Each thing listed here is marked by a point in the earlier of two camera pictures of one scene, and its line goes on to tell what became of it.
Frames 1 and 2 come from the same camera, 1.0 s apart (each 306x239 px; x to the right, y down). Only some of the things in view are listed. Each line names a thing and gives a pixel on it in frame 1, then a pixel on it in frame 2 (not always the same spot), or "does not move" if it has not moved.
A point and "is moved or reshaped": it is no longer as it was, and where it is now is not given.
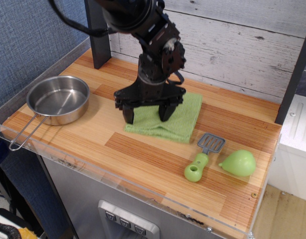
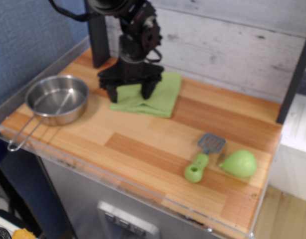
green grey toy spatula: (208, 142) does not move
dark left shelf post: (100, 45) does not move
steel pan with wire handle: (62, 99) does not move
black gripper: (151, 89) → (124, 72)
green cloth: (179, 128) is moved or reshaped
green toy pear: (241, 162) does not move
